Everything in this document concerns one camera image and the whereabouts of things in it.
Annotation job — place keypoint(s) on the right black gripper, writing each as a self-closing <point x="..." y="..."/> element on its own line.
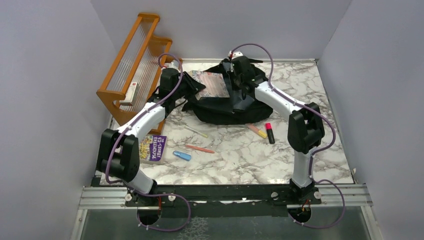
<point x="235" y="87"/>

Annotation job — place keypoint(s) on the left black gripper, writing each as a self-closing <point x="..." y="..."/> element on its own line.
<point x="194" y="87"/>

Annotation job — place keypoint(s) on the floral cover book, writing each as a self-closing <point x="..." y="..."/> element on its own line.
<point x="215" y="86"/>

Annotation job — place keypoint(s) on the black backpack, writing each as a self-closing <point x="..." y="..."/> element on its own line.
<point x="232" y="110"/>

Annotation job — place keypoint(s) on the purple treehouse book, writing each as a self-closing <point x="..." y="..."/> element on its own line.
<point x="152" y="148"/>

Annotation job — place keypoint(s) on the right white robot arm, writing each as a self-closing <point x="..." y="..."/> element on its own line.
<point x="305" y="126"/>

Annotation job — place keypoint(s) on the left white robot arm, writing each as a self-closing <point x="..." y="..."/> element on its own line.
<point x="119" y="150"/>

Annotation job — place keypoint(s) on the white yellow-tipped pen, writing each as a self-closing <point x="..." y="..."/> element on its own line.
<point x="196" y="131"/>

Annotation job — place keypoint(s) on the orange pen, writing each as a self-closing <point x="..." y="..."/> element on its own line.
<point x="205" y="150"/>

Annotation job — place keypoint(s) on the orange wooden rack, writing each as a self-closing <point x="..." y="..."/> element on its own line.
<point x="139" y="60"/>

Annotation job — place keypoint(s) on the peach yellow highlighter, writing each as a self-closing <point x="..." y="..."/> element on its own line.
<point x="257" y="131"/>

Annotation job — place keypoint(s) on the black pink highlighter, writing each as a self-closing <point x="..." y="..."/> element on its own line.
<point x="270" y="133"/>

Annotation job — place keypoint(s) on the small white red box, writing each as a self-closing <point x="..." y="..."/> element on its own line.
<point x="131" y="95"/>

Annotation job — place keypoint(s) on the blue glue stick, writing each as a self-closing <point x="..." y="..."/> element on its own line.
<point x="182" y="155"/>

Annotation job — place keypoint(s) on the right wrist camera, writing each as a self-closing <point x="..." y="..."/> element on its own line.
<point x="234" y="54"/>

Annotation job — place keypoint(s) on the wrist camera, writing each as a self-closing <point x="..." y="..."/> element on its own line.
<point x="172" y="65"/>
<point x="234" y="54"/>

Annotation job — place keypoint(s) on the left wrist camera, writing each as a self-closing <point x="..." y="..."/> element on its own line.
<point x="172" y="65"/>

